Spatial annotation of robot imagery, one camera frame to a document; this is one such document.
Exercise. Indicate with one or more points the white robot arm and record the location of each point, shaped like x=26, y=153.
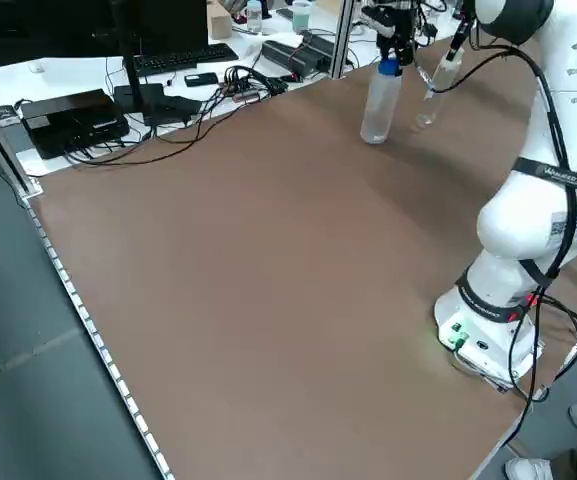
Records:
x=513, y=225

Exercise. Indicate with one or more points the clear drink bottle blue cap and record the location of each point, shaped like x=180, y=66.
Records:
x=378, y=110

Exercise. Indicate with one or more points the small black gadget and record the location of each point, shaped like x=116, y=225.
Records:
x=5, y=114

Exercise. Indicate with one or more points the black computer monitor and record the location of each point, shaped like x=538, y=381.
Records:
x=68, y=25

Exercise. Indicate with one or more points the clear condiment bottle white cap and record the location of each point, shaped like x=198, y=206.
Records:
x=433, y=100

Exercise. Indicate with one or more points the black smartphone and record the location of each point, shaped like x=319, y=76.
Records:
x=200, y=79

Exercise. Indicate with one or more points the aluminium frame post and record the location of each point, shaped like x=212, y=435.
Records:
x=3, y=145
x=342, y=40

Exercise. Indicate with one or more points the small clear bottle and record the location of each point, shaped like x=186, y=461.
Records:
x=254, y=17

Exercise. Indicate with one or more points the black flat device box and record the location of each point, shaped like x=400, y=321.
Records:
x=68, y=120

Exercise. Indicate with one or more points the black keyboard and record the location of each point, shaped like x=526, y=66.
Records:
x=183, y=57

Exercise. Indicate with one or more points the pale green cup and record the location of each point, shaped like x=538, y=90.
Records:
x=300, y=15

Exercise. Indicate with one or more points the cardboard box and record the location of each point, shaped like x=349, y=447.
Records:
x=219, y=20

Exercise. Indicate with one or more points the black power supply box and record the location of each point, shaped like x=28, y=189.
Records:
x=320, y=47
x=288, y=57

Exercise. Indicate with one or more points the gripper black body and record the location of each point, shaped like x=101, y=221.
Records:
x=395, y=22

